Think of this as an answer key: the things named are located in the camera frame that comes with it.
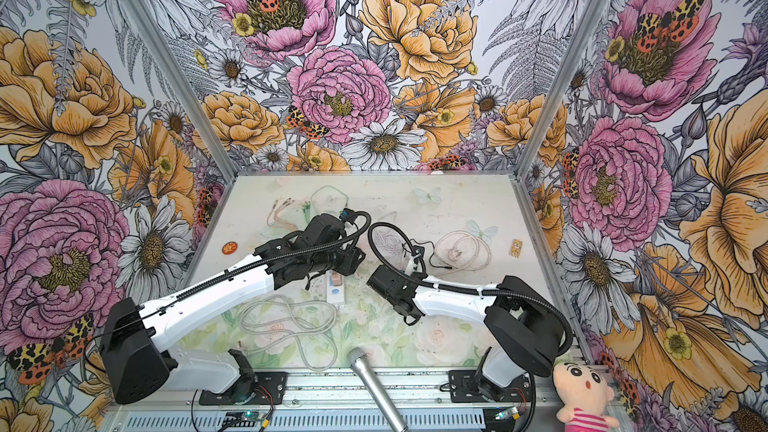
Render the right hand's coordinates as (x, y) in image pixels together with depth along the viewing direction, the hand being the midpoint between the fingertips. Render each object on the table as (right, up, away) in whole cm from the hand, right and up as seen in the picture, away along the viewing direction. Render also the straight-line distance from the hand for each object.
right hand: (415, 293), depth 88 cm
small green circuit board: (-42, -24, -16) cm, 51 cm away
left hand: (-17, +11, -8) cm, 22 cm away
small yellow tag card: (+34, +11, +12) cm, 38 cm away
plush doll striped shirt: (+36, -16, -20) cm, 45 cm away
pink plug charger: (-22, +5, -2) cm, 23 cm away
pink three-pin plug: (+13, +10, +9) cm, 19 cm away
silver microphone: (-15, -13, -13) cm, 24 cm away
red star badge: (-60, +11, +12) cm, 62 cm away
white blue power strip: (-23, +1, +1) cm, 23 cm away
